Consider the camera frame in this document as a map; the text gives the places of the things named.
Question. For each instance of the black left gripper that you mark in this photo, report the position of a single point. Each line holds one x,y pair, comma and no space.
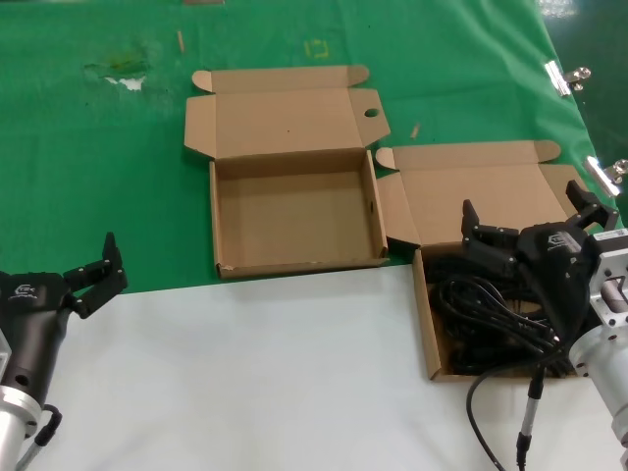
29,324

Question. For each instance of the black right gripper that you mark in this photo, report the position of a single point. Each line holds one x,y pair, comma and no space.
559,265

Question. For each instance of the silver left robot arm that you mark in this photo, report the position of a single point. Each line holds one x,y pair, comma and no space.
15,422

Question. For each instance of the open cardboard box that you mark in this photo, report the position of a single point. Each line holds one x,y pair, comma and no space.
466,181
294,216

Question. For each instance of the silver binder clip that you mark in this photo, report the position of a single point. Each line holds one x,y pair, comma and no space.
601,176
559,78

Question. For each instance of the green table cloth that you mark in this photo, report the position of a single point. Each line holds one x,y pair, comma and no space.
98,172

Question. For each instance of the small wooden stick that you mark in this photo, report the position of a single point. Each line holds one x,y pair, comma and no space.
181,40
415,130

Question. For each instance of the brown flat object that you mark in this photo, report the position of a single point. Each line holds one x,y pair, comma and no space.
203,2

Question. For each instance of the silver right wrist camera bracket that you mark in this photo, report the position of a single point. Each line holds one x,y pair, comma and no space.
608,265

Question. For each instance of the grey left wrist camera bracket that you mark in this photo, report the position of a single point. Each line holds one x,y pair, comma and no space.
4,353

